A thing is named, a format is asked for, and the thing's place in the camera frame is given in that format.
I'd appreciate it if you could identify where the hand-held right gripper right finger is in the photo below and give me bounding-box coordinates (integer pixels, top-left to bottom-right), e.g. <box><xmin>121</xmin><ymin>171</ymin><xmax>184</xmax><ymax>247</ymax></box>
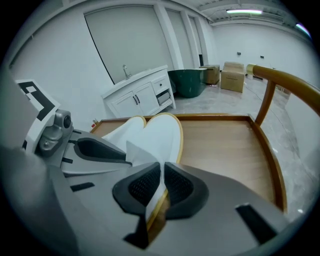
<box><xmin>149</xmin><ymin>161</ymin><xmax>301</xmax><ymax>256</ymax></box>

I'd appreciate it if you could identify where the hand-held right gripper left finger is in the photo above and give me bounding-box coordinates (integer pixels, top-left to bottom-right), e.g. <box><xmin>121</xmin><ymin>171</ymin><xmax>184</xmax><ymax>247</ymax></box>
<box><xmin>52</xmin><ymin>161</ymin><xmax>165</xmax><ymax>256</ymax></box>

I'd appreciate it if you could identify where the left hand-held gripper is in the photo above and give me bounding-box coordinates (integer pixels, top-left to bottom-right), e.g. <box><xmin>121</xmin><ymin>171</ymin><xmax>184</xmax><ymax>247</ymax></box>
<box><xmin>14</xmin><ymin>78</ymin><xmax>133</xmax><ymax>177</ymax></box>

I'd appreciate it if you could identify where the white slipper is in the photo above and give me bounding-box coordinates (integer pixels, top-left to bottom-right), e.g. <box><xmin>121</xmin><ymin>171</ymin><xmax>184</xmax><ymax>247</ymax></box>
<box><xmin>125</xmin><ymin>112</ymin><xmax>185</xmax><ymax>232</ymax></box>
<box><xmin>101</xmin><ymin>115</ymin><xmax>147</xmax><ymax>154</ymax></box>

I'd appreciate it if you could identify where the wooden serving cart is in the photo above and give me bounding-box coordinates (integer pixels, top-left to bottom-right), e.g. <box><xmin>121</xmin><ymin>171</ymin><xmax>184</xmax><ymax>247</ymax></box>
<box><xmin>89</xmin><ymin>63</ymin><xmax>320</xmax><ymax>215</ymax></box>

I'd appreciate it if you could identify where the white sink cabinet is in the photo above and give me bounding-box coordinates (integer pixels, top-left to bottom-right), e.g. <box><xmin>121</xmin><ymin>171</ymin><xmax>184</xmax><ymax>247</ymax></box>
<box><xmin>100</xmin><ymin>64</ymin><xmax>177</xmax><ymax>119</ymax></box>

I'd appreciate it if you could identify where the chrome faucet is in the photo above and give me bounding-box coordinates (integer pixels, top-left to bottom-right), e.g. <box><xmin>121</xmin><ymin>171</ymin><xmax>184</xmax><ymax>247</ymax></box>
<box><xmin>121</xmin><ymin>64</ymin><xmax>133</xmax><ymax>81</ymax></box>

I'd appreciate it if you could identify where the dark green bathtub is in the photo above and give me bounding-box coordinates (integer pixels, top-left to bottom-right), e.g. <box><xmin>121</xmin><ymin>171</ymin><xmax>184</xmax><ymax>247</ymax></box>
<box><xmin>167</xmin><ymin>67</ymin><xmax>209</xmax><ymax>99</ymax></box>

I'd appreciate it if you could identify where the wide grey roller blind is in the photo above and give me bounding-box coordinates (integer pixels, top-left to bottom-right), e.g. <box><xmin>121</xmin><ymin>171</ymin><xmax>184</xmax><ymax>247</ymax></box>
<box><xmin>83</xmin><ymin>4</ymin><xmax>176</xmax><ymax>86</ymax></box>

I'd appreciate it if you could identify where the tall cardboard box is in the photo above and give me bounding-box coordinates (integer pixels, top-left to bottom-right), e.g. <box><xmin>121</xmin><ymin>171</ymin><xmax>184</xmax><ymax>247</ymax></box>
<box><xmin>220</xmin><ymin>61</ymin><xmax>246</xmax><ymax>94</ymax></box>

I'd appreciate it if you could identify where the brown cardboard box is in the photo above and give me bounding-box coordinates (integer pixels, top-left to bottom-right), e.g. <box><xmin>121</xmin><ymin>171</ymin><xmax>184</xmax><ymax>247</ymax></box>
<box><xmin>199</xmin><ymin>64</ymin><xmax>221</xmax><ymax>85</ymax></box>

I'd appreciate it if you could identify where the narrow grey roller blind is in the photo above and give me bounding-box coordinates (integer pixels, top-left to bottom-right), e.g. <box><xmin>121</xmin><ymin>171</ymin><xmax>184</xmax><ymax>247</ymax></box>
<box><xmin>164</xmin><ymin>8</ymin><xmax>195</xmax><ymax>71</ymax></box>
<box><xmin>187</xmin><ymin>15</ymin><xmax>204</xmax><ymax>55</ymax></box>

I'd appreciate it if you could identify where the long ceiling light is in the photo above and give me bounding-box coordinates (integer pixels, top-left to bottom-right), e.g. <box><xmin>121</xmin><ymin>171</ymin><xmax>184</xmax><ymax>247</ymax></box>
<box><xmin>225</xmin><ymin>9</ymin><xmax>264</xmax><ymax>15</ymax></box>

